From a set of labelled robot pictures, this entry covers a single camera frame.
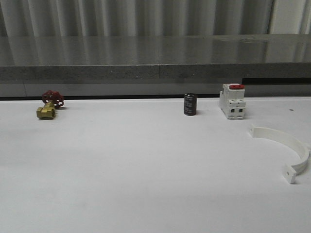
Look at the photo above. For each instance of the white half pipe clamp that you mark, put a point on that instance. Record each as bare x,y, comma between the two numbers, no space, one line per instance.
289,171

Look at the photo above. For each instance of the black cylindrical capacitor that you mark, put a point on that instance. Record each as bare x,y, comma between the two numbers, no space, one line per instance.
190,104

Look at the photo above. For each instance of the brass valve red handwheel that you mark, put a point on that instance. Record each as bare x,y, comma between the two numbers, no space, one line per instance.
52,100

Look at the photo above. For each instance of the grey stone counter ledge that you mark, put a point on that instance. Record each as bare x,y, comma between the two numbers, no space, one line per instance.
87,66

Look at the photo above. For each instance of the white circuit breaker red switch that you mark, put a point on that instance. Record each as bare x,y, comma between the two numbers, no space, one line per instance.
232,101

